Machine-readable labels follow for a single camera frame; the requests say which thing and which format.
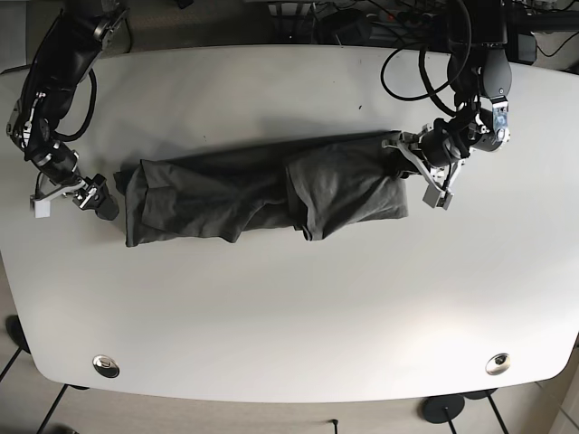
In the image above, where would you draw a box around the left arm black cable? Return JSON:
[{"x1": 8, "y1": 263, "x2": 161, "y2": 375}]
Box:
[{"x1": 379, "y1": 0, "x2": 471, "y2": 114}]

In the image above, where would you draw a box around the left silver table grommet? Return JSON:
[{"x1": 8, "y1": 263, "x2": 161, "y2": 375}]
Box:
[{"x1": 92, "y1": 354, "x2": 120, "y2": 379}]

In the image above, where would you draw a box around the left black table leg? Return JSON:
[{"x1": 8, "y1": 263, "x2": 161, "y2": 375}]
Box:
[{"x1": 36, "y1": 384, "x2": 69, "y2": 434}]

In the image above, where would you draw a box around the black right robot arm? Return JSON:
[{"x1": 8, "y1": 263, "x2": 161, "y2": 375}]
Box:
[{"x1": 6, "y1": 1, "x2": 128, "y2": 221}]

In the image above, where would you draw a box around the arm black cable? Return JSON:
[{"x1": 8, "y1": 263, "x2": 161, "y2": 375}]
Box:
[
  {"x1": 53, "y1": 70, "x2": 100, "y2": 141},
  {"x1": 379, "y1": 0, "x2": 471, "y2": 114}
]

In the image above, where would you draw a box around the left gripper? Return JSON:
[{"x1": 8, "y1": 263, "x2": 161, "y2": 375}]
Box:
[{"x1": 382, "y1": 124, "x2": 466, "y2": 210}]

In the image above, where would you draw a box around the charcoal grey T-shirt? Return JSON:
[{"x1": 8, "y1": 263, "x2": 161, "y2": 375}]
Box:
[{"x1": 114, "y1": 131, "x2": 408, "y2": 247}]

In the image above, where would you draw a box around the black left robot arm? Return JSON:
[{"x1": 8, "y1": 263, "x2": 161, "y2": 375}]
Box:
[{"x1": 383, "y1": 1, "x2": 512, "y2": 209}]

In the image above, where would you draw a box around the silver table grommet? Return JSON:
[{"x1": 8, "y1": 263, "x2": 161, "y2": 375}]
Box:
[
  {"x1": 92, "y1": 354, "x2": 120, "y2": 379},
  {"x1": 485, "y1": 353, "x2": 511, "y2": 376}
]

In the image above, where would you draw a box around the grey multi-socket box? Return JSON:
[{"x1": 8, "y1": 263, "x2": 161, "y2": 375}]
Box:
[{"x1": 317, "y1": 9, "x2": 372, "y2": 45}]

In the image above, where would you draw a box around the right silver table grommet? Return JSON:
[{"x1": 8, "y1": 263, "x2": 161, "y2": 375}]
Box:
[{"x1": 485, "y1": 353, "x2": 511, "y2": 376}]

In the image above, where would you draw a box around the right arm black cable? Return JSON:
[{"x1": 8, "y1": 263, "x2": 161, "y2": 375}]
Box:
[{"x1": 53, "y1": 70, "x2": 100, "y2": 141}]

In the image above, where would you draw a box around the black round stand base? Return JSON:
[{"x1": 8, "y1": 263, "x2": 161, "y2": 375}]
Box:
[{"x1": 420, "y1": 394, "x2": 465, "y2": 424}]

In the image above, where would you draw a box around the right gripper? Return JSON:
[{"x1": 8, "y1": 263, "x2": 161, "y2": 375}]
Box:
[{"x1": 30, "y1": 173, "x2": 119, "y2": 222}]

